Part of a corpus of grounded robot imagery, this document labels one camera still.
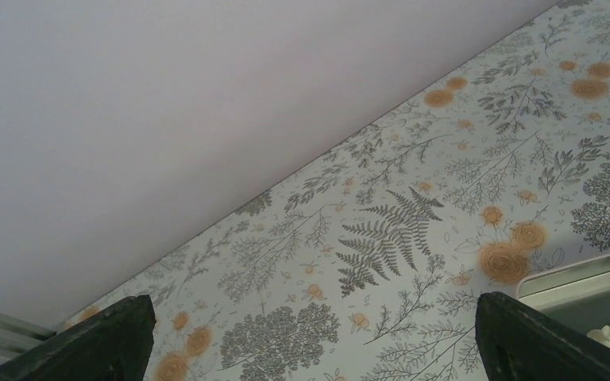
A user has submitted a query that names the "floral patterned table mat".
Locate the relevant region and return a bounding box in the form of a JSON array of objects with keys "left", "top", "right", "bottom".
[{"left": 68, "top": 1, "right": 610, "bottom": 380}]

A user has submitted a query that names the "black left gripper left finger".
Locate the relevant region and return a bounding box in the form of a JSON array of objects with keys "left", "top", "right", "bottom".
[{"left": 0, "top": 294, "right": 156, "bottom": 380}]

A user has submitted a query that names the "white chess piece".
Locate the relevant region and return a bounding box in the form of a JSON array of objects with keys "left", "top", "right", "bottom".
[{"left": 586, "top": 325, "right": 610, "bottom": 348}]

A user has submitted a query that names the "open metal tin box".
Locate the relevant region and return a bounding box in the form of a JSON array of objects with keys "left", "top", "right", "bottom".
[{"left": 515, "top": 253, "right": 610, "bottom": 336}]

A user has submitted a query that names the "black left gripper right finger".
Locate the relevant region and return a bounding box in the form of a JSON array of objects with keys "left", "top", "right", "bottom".
[{"left": 475, "top": 291, "right": 610, "bottom": 381}]

